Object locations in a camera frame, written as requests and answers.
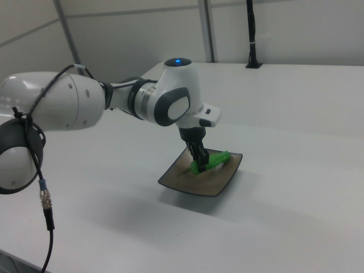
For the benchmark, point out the grey metal partition post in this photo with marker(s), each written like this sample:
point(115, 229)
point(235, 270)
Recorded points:
point(68, 31)
point(209, 31)

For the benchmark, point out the black camera stand with white band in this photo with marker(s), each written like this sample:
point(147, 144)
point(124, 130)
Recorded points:
point(252, 28)

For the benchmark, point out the square brown ceramic plate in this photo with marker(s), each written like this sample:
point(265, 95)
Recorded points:
point(204, 185)

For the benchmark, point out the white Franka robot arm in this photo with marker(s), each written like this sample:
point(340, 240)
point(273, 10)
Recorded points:
point(71, 99)

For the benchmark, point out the green chili pepper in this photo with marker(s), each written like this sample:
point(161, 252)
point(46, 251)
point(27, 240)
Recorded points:
point(216, 158)

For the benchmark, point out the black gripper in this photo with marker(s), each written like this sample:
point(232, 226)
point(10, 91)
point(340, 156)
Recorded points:
point(192, 135)

